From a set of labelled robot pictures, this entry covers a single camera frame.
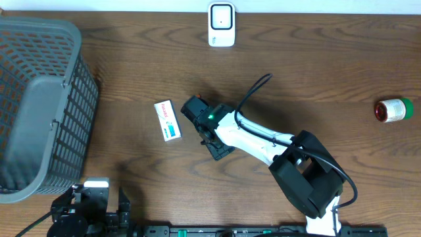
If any white blue medicine box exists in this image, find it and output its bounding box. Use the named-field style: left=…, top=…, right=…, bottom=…
left=154, top=100, right=182, bottom=142

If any white jar green lid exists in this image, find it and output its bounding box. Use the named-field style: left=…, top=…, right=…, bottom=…
left=374, top=97, right=414, bottom=122

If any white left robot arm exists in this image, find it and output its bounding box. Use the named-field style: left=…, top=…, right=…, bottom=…
left=47, top=184, right=137, bottom=237

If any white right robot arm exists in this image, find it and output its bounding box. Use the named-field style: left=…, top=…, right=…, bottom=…
left=181, top=95, right=345, bottom=236

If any white barcode scanner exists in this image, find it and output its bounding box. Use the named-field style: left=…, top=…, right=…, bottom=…
left=208, top=2, right=235, bottom=47

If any dark grey plastic basket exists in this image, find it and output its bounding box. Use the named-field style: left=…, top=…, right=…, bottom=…
left=1, top=16, right=99, bottom=204

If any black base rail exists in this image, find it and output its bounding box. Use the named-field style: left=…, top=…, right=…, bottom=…
left=127, top=225, right=389, bottom=237

